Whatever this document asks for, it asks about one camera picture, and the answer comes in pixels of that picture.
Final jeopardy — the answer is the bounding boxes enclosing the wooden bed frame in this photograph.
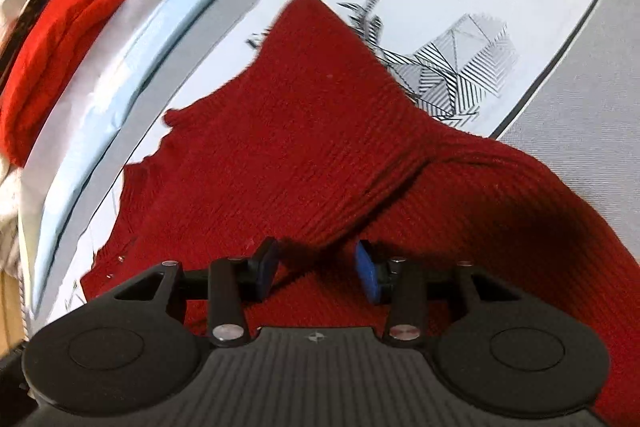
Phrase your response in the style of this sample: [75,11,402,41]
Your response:
[0,269,28,348]

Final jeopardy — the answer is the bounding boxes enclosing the light blue bed sheet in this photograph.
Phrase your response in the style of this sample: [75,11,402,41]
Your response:
[17,0,361,323]

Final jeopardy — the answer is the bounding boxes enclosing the dark red knit sweater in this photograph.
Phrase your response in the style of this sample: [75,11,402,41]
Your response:
[80,0,640,427]

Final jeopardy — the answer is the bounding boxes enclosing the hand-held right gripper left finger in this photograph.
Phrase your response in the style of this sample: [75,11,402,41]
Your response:
[114,237,280,349]

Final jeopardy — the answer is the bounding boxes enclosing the folded cream blanket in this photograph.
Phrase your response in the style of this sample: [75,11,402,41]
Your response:
[0,0,56,268]

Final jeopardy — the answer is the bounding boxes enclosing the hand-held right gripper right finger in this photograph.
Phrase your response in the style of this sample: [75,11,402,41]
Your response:
[354,239,523,349]

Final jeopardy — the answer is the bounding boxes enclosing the folded red blanket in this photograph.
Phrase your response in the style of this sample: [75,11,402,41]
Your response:
[0,0,156,168]

